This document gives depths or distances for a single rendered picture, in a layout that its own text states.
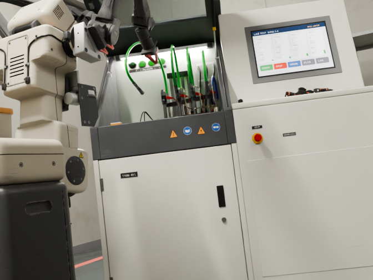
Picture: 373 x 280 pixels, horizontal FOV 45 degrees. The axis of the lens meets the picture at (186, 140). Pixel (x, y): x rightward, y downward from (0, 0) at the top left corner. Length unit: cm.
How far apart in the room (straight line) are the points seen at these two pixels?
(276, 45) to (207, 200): 95
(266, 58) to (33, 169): 158
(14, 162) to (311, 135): 140
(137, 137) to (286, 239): 85
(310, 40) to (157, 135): 100
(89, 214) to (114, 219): 308
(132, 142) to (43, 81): 69
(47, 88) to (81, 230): 364
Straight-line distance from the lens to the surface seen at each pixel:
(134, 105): 278
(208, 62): 277
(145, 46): 223
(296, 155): 218
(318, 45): 259
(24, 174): 127
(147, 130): 219
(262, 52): 254
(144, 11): 212
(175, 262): 220
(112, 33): 175
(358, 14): 519
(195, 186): 216
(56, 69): 172
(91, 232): 533
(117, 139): 222
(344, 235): 224
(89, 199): 532
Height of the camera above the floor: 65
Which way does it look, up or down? 5 degrees up
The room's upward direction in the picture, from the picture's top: 7 degrees counter-clockwise
